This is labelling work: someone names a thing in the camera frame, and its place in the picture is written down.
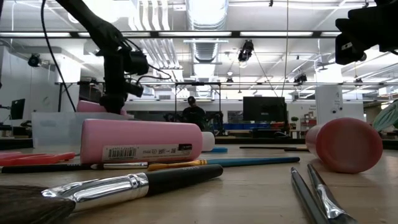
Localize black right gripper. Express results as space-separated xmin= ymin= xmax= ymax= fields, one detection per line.
xmin=335 ymin=9 xmax=379 ymax=66

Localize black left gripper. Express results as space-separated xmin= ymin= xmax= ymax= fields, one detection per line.
xmin=98 ymin=57 xmax=127 ymax=114

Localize red paint bottle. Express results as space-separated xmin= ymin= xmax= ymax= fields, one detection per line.
xmin=305 ymin=117 xmax=384 ymax=174

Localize large black silver-ferrule brush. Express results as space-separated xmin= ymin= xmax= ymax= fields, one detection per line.
xmin=0 ymin=164 xmax=224 ymax=224

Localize blue brush orange bristles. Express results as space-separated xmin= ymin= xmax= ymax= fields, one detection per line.
xmin=147 ymin=156 xmax=301 ymax=172

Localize white column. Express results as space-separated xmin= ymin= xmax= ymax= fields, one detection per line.
xmin=315 ymin=85 xmax=345 ymax=125

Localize clear plastic bin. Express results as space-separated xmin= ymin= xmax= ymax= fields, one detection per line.
xmin=30 ymin=111 xmax=135 ymax=147

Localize green striped potted plant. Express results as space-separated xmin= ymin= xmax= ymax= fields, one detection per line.
xmin=372 ymin=99 xmax=398 ymax=133

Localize person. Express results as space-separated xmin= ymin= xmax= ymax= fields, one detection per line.
xmin=182 ymin=96 xmax=206 ymax=131

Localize red storage shelf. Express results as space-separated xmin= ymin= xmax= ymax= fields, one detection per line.
xmin=300 ymin=111 xmax=318 ymax=138

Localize small black monitor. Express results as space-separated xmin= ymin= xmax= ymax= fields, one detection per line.
xmin=10 ymin=98 xmax=26 ymax=121

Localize red scissors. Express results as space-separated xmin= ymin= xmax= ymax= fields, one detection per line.
xmin=0 ymin=151 xmax=76 ymax=167

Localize blue storage bins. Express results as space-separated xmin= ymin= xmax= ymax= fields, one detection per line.
xmin=222 ymin=123 xmax=271 ymax=131

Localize dark brush long silver ferrule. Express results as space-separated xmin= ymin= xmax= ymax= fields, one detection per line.
xmin=307 ymin=163 xmax=358 ymax=224

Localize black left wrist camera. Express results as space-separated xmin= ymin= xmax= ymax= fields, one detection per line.
xmin=124 ymin=81 xmax=145 ymax=98

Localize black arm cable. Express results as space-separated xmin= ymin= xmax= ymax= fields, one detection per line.
xmin=40 ymin=0 xmax=77 ymax=113

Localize silver ventilation duct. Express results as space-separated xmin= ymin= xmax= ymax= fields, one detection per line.
xmin=186 ymin=0 xmax=229 ymax=63

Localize black aluminium rig frame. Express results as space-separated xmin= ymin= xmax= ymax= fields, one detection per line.
xmin=0 ymin=30 xmax=398 ymax=150

